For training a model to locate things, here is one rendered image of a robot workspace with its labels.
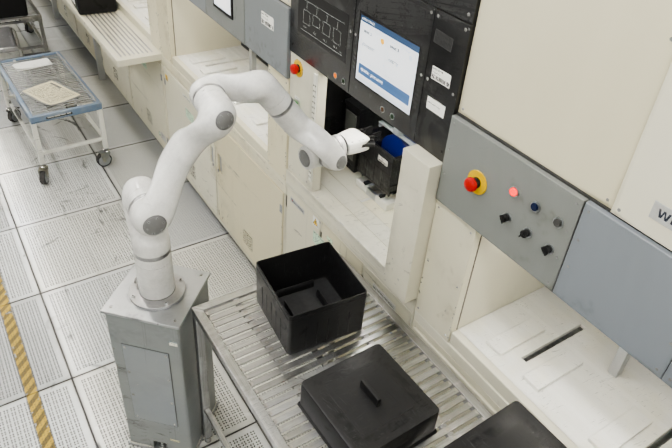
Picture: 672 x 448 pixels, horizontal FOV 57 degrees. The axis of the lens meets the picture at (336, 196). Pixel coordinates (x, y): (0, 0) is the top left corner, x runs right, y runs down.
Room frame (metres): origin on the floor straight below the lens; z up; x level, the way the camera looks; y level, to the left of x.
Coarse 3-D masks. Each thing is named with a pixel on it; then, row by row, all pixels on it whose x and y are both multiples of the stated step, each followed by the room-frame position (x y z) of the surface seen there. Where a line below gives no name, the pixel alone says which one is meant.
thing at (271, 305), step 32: (288, 256) 1.60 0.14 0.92; (320, 256) 1.67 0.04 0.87; (256, 288) 1.54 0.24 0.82; (288, 288) 1.58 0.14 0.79; (320, 288) 1.62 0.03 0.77; (352, 288) 1.52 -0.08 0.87; (288, 320) 1.31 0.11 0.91; (320, 320) 1.36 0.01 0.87; (352, 320) 1.43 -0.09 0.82; (288, 352) 1.31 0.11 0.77
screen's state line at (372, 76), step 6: (360, 66) 1.85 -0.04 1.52; (360, 72) 1.85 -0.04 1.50; (366, 72) 1.82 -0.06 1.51; (372, 72) 1.80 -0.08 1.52; (372, 78) 1.79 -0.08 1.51; (378, 78) 1.77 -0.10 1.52; (378, 84) 1.77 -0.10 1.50; (384, 84) 1.75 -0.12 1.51; (390, 84) 1.72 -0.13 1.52; (390, 90) 1.72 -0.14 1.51; (396, 90) 1.70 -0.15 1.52; (396, 96) 1.69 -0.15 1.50; (402, 96) 1.67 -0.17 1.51; (408, 96) 1.65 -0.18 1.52; (408, 102) 1.65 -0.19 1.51
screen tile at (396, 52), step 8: (392, 48) 1.73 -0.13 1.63; (400, 48) 1.70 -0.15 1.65; (392, 56) 1.73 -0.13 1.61; (400, 56) 1.70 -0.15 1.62; (408, 64) 1.67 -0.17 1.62; (392, 72) 1.72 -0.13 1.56; (400, 72) 1.69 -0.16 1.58; (408, 72) 1.66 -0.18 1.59; (400, 80) 1.69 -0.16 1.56; (408, 80) 1.66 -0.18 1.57; (408, 88) 1.66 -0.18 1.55
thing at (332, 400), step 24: (360, 360) 1.23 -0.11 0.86; (384, 360) 1.24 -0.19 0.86; (312, 384) 1.13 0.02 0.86; (336, 384) 1.14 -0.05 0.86; (360, 384) 1.14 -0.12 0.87; (384, 384) 1.15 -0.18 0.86; (408, 384) 1.16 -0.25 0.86; (312, 408) 1.08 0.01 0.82; (336, 408) 1.06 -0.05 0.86; (360, 408) 1.06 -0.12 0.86; (384, 408) 1.07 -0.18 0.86; (408, 408) 1.08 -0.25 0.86; (432, 408) 1.09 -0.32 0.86; (336, 432) 0.99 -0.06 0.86; (360, 432) 0.99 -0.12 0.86; (384, 432) 1.00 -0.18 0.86; (408, 432) 1.01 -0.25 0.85; (432, 432) 1.07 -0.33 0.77
